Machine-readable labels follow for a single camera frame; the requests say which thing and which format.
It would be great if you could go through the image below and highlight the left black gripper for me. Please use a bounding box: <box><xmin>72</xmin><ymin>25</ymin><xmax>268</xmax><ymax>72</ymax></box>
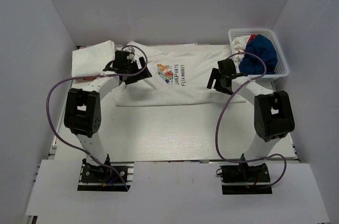
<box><xmin>124</xmin><ymin>57</ymin><xmax>151</xmax><ymax>85</ymax></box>

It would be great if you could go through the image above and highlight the white cartoon-print t-shirt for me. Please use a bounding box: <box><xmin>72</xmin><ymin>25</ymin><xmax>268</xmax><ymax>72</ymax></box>
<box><xmin>112</xmin><ymin>42</ymin><xmax>230</xmax><ymax>107</ymax></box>

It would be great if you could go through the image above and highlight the white red-print t-shirt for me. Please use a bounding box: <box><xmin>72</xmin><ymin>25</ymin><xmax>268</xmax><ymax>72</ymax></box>
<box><xmin>232</xmin><ymin>34</ymin><xmax>257</xmax><ymax>63</ymax></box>

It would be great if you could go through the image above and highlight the blue t-shirt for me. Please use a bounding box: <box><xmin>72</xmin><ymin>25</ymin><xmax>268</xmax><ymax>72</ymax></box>
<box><xmin>239</xmin><ymin>34</ymin><xmax>278</xmax><ymax>75</ymax></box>

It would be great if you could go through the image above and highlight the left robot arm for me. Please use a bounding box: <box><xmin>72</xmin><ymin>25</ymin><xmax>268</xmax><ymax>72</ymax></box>
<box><xmin>64</xmin><ymin>46</ymin><xmax>152</xmax><ymax>181</ymax></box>

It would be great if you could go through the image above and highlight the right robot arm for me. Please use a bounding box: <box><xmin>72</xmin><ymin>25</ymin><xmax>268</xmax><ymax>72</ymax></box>
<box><xmin>207</xmin><ymin>58</ymin><xmax>295</xmax><ymax>181</ymax></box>

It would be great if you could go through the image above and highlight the folded white t-shirt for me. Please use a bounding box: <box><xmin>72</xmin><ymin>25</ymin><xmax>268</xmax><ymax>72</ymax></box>
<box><xmin>72</xmin><ymin>40</ymin><xmax>114</xmax><ymax>77</ymax></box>

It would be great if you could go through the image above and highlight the white plastic basket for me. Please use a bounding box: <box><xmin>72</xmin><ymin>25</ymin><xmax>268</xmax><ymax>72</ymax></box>
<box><xmin>228</xmin><ymin>28</ymin><xmax>289</xmax><ymax>82</ymax></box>

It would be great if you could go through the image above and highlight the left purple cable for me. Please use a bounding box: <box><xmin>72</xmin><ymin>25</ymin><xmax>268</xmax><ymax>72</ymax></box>
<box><xmin>46</xmin><ymin>45</ymin><xmax>149</xmax><ymax>192</ymax></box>

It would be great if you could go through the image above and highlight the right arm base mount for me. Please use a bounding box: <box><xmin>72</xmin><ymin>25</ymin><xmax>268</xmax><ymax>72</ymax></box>
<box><xmin>216</xmin><ymin>164</ymin><xmax>272</xmax><ymax>195</ymax></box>

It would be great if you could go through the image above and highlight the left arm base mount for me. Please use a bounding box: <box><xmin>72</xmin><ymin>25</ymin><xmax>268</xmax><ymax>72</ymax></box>
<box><xmin>77</xmin><ymin>158</ymin><xmax>134</xmax><ymax>192</ymax></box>

